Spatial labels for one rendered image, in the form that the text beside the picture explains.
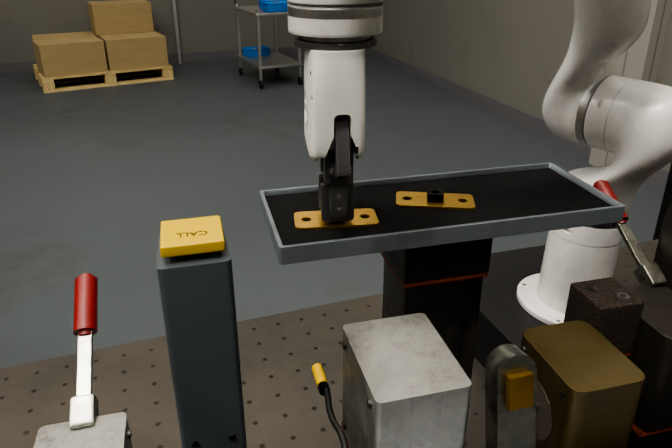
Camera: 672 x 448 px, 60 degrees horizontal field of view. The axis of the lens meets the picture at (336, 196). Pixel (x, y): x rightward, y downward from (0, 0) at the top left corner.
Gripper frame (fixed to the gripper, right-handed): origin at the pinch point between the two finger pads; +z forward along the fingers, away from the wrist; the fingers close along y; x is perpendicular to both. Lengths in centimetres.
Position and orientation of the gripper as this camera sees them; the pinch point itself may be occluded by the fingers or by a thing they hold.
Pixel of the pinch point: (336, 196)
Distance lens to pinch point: 58.7
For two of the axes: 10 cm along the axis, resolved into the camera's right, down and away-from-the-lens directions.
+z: 0.0, 9.2, 4.0
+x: 9.9, -0.5, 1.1
